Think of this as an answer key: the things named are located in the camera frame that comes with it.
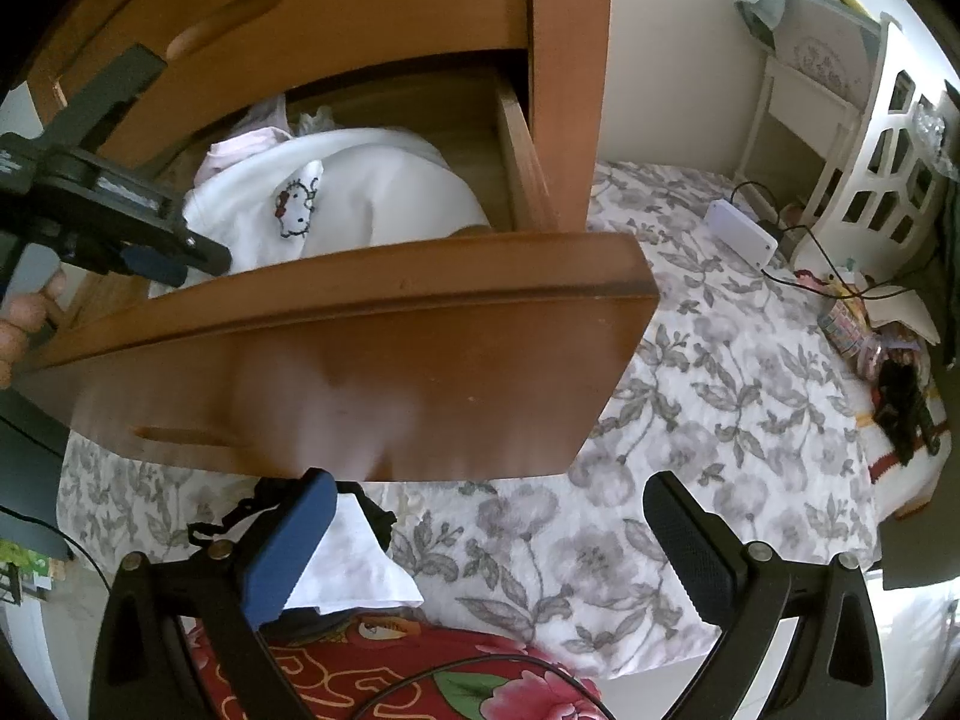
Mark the wooden drawer with shallow front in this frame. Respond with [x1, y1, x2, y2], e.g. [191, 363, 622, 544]
[22, 0, 537, 166]

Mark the white cat-print garment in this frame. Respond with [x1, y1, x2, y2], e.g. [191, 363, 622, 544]
[146, 127, 492, 299]

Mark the white cutout headboard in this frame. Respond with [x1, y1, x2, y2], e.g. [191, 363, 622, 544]
[795, 15, 953, 278]

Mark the teal cloth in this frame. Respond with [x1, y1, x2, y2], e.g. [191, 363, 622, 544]
[733, 0, 796, 38]

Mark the cream paper booklet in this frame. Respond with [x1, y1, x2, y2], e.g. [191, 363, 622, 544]
[862, 289, 942, 346]

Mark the white knitted cloth red stripe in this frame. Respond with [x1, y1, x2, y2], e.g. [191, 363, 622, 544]
[851, 390, 953, 522]

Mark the person's left hand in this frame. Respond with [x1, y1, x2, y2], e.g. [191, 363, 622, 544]
[0, 272, 68, 391]

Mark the light blue cloth in drawer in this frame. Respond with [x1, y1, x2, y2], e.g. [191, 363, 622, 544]
[289, 106, 335, 137]

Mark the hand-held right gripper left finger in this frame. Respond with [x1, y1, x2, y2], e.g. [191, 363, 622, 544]
[88, 467, 338, 720]

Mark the white power bank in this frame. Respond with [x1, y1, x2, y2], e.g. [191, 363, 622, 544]
[703, 199, 781, 267]

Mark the green printed box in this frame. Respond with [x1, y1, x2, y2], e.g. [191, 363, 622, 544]
[0, 540, 68, 605]

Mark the grey floral bedspread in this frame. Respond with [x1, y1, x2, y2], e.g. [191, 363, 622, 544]
[56, 161, 882, 680]

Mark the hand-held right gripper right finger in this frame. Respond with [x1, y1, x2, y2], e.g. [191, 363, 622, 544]
[643, 470, 890, 720]

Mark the crumpled clear plastic wrap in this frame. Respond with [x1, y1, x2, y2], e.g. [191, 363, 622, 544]
[911, 101, 953, 166]

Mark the dark green hanging cloth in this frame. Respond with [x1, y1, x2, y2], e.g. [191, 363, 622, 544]
[937, 79, 960, 361]

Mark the red floral quilt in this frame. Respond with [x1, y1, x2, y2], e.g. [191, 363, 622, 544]
[184, 611, 608, 720]

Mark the grey printed box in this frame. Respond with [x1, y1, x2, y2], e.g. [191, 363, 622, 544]
[776, 0, 886, 102]

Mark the black plastic gadget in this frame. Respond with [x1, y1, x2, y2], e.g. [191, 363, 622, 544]
[874, 360, 947, 466]

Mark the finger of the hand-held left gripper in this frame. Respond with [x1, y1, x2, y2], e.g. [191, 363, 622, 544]
[154, 221, 233, 276]
[112, 246, 188, 288]

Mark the black lace garment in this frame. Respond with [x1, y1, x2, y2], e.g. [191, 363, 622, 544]
[186, 478, 397, 552]

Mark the pink garment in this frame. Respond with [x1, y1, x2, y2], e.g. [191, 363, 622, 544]
[193, 127, 297, 188]

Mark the white bedside shelf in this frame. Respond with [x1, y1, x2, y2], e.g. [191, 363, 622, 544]
[739, 56, 860, 218]

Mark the white lace cloth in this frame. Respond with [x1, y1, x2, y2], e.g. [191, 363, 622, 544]
[285, 493, 425, 614]

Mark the wooden drawer with deep front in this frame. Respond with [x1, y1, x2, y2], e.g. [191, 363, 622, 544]
[11, 64, 661, 482]

